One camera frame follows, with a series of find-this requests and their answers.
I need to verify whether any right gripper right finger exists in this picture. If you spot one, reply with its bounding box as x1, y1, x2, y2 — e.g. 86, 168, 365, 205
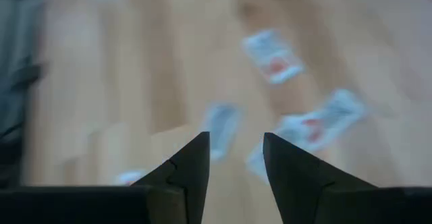
263, 132, 377, 224

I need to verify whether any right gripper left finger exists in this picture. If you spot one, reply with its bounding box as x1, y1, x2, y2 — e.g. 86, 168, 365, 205
131, 132, 211, 224

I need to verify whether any white packet with red print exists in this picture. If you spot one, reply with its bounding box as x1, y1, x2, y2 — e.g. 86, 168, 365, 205
275, 88, 368, 154
116, 169, 146, 186
242, 28, 305, 86

